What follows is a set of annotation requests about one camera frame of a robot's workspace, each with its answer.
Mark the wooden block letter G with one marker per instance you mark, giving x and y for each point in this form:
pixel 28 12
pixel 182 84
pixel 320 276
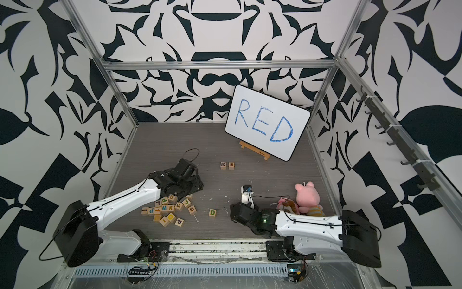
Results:
pixel 192 210

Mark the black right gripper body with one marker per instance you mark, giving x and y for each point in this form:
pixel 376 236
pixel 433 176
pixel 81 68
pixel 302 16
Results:
pixel 252 209

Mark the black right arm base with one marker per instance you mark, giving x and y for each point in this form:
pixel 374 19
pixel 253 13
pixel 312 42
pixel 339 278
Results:
pixel 278 251

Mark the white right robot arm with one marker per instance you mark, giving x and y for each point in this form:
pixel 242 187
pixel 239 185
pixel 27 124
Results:
pixel 306 235

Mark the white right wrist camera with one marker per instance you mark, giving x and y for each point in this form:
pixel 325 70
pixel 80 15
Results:
pixel 247 195

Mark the wooden block blue P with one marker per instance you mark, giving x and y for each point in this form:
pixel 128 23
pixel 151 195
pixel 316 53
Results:
pixel 179 222

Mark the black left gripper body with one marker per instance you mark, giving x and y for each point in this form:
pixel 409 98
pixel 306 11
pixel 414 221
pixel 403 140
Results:
pixel 195 185

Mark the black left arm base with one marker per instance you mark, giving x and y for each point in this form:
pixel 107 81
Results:
pixel 156 251

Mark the wooden block letter F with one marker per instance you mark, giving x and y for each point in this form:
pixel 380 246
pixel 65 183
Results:
pixel 179 206

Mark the white whiteboard reading RED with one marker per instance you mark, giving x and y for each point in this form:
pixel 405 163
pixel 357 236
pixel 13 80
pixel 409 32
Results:
pixel 267 123

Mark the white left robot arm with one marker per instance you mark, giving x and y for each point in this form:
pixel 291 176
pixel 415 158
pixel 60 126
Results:
pixel 82 232

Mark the wooden easel stand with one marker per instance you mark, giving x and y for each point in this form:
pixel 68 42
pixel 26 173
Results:
pixel 265 155

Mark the pink plush pig toy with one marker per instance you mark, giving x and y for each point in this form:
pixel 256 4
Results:
pixel 308 200

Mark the wooden block letter I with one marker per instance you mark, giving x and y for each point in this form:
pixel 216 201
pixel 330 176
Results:
pixel 164 222

